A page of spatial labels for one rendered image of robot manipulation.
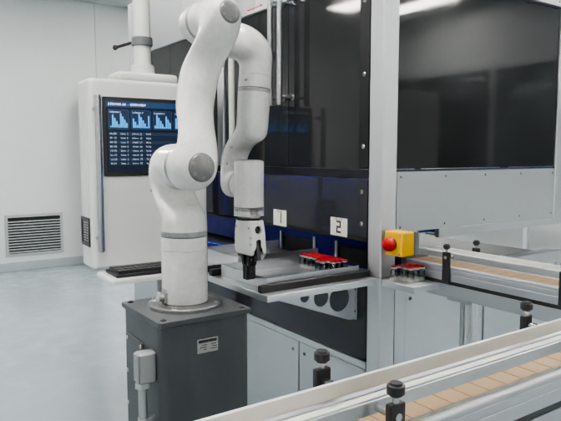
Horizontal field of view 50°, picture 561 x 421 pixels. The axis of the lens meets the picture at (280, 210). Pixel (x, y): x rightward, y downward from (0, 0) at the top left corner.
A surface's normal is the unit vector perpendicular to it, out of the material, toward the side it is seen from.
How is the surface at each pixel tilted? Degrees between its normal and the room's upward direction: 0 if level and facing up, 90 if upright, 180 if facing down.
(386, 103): 90
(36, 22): 90
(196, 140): 61
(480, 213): 90
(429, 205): 90
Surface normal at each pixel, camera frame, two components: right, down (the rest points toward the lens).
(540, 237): -0.82, 0.05
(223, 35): 0.36, 0.67
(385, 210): 0.57, 0.07
